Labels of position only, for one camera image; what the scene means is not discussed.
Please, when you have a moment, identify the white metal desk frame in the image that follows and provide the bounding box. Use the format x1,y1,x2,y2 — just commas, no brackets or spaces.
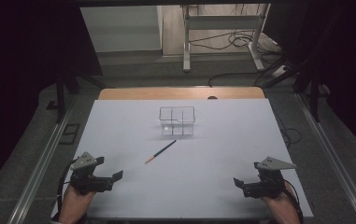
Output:
182,3,272,74

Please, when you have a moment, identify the person's left hand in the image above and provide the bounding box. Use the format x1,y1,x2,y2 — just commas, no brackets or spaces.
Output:
63,183,97,214

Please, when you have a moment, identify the clear plastic organizer box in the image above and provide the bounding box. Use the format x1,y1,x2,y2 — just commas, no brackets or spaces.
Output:
158,105,196,137

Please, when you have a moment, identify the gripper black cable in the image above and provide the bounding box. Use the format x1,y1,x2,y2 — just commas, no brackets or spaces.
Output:
283,179,305,224
55,158,78,220

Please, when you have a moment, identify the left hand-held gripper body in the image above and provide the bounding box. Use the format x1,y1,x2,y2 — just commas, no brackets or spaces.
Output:
69,151,115,196

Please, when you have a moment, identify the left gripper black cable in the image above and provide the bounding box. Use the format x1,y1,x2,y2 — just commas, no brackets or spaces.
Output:
55,158,78,220

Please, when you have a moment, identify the long black floor cable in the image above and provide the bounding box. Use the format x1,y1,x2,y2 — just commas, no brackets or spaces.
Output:
207,55,287,89

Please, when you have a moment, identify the thin black floor cable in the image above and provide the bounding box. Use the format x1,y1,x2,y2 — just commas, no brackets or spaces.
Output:
273,110,304,148

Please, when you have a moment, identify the person's right hand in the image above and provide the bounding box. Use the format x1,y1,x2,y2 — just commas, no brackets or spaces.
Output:
261,181,295,213

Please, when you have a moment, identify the tangle of black floor cables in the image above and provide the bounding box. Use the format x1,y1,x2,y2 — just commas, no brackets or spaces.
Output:
188,28,281,51

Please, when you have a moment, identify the metal floor rail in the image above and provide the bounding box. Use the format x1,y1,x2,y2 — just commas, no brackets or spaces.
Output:
296,92,356,224
14,101,76,224

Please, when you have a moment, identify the dark curtain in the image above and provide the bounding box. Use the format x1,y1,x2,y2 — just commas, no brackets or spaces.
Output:
263,0,356,160
0,0,104,200

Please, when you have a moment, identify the white power strip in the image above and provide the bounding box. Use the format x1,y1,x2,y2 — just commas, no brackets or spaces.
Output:
271,64,290,78

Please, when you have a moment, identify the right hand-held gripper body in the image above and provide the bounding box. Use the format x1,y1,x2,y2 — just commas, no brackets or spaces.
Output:
243,156,298,200

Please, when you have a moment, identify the black metal stand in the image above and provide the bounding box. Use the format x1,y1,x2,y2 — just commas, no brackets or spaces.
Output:
46,69,108,124
292,60,324,123

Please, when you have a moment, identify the black rectangular floor frame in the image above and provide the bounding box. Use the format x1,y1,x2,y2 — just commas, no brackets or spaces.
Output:
58,123,81,146

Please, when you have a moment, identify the dark pencil with orange tip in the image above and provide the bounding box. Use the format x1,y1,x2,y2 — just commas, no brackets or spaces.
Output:
144,139,178,165

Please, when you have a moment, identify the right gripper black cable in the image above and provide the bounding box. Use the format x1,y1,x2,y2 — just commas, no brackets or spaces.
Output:
283,179,305,224

